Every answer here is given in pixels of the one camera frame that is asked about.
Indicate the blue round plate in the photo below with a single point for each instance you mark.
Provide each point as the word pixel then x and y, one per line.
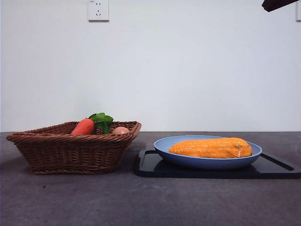
pixel 207 163

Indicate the yellow corn cob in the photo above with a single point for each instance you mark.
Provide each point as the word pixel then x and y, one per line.
pixel 207 148

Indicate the brown egg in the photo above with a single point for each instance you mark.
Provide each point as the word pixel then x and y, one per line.
pixel 120 130

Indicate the white wall plate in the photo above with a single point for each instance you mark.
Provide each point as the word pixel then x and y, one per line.
pixel 298 14

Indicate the black rectangular tray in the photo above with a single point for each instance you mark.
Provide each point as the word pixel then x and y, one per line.
pixel 145 171

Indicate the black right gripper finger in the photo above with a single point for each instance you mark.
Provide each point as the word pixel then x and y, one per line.
pixel 275 4

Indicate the brown wicker basket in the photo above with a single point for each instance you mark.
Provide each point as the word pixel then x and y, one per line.
pixel 70 153

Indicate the orange carrot with green leaves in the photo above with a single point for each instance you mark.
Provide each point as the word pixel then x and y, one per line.
pixel 83 126

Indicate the white wall socket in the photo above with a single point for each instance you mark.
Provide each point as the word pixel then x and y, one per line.
pixel 98 10

